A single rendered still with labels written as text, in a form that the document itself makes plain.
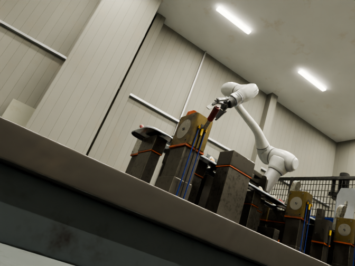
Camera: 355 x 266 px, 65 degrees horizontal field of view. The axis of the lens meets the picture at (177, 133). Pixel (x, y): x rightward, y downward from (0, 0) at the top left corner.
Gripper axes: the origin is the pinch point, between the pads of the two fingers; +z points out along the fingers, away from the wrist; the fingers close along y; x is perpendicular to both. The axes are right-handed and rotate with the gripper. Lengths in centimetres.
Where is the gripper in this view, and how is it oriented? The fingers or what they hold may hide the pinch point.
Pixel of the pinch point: (208, 114)
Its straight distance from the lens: 183.0
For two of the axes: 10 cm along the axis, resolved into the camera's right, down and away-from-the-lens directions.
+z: -8.3, 4.6, -3.2
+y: -0.2, -6.0, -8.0
